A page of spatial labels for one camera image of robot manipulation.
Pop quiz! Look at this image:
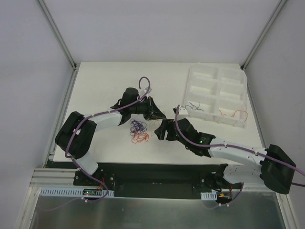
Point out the white compartment tray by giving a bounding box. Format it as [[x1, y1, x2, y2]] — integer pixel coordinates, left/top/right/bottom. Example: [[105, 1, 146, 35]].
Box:
[[182, 64, 248, 128]]

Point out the aluminium left corner post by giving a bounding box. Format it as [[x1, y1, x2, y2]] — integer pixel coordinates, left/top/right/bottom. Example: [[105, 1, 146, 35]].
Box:
[[35, 0, 80, 70]]

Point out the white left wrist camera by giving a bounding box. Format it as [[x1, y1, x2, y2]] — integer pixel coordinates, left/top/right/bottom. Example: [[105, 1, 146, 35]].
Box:
[[139, 87, 152, 97]]

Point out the aluminium frame rail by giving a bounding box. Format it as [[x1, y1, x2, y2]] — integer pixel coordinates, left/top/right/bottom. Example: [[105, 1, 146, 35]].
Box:
[[30, 168, 76, 187]]

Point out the left white cable duct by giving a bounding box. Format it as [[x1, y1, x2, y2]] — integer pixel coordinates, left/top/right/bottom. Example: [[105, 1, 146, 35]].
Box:
[[40, 187, 114, 198]]

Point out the aluminium corner post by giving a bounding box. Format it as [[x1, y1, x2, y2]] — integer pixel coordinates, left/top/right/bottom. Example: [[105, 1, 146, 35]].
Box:
[[241, 0, 289, 71], [35, 0, 80, 70]]

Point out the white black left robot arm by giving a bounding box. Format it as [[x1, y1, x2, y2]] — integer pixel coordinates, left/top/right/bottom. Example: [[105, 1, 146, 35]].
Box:
[[55, 87, 166, 186]]

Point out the white cable duct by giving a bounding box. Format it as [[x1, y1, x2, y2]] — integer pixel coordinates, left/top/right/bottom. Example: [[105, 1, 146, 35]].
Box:
[[40, 187, 114, 198], [200, 192, 217, 201]]

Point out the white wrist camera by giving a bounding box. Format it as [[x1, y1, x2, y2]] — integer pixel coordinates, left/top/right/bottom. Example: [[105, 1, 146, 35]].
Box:
[[139, 87, 152, 97], [177, 107, 189, 119]]

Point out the right white cable duct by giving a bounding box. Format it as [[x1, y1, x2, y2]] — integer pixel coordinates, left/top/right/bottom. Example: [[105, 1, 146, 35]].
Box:
[[200, 192, 217, 201]]

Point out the orange wire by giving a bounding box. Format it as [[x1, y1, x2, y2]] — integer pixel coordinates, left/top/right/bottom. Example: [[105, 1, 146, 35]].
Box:
[[218, 108, 248, 121]]

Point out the dark blue wire in tray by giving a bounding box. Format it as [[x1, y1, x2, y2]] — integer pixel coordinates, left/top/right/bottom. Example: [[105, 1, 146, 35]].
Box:
[[185, 101, 205, 112]]

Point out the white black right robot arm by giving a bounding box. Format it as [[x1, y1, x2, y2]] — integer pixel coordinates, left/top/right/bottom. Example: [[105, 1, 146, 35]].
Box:
[[155, 118, 296, 195]]

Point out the aluminium right corner post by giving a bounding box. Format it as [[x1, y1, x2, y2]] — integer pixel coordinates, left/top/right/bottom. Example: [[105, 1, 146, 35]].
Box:
[[241, 0, 289, 71]]

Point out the red wire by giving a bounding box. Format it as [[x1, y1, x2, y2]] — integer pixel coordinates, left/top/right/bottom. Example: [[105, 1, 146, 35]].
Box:
[[130, 130, 150, 145]]

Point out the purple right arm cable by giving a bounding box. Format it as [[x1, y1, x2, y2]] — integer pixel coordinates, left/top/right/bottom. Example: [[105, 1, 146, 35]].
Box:
[[174, 104, 305, 208]]

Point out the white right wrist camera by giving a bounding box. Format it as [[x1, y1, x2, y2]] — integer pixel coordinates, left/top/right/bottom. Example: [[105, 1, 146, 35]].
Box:
[[177, 107, 189, 119]]

